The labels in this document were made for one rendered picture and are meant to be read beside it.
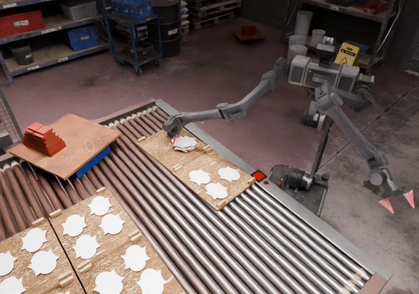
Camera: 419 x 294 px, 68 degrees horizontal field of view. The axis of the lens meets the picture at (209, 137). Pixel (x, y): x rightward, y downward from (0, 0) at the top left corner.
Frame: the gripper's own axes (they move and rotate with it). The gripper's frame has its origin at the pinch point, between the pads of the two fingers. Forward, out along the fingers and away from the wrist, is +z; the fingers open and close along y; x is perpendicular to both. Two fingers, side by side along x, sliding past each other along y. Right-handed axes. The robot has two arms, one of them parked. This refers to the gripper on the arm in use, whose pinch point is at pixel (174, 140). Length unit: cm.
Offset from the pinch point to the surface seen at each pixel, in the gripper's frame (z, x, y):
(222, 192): 4, 45, 30
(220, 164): 4.7, 36.1, 6.7
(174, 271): 6, 39, 84
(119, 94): 101, -179, -175
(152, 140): 5.4, -18.2, 0.4
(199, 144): 5.0, 15.6, -7.5
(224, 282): 6, 63, 80
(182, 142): 0.1, 5.6, 0.0
